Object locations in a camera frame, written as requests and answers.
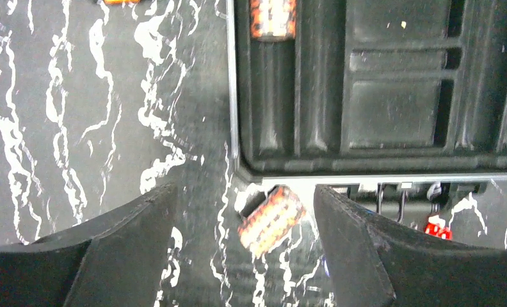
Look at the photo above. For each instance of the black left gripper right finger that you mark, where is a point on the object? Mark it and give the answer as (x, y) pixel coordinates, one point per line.
(375, 261)

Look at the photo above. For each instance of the orange black chip roll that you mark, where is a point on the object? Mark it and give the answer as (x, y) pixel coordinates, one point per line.
(273, 20)

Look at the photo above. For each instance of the orange black chip stack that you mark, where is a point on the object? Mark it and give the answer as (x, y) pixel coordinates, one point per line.
(271, 221)

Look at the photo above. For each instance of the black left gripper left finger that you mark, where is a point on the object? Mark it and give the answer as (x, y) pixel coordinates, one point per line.
(115, 259)

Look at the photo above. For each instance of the orange black small clip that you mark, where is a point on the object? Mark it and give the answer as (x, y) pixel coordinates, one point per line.
(116, 2)

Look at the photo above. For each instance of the red die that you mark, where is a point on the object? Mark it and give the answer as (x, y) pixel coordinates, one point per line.
(436, 226)

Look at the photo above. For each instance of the black poker set case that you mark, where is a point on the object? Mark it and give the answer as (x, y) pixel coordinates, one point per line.
(380, 95)

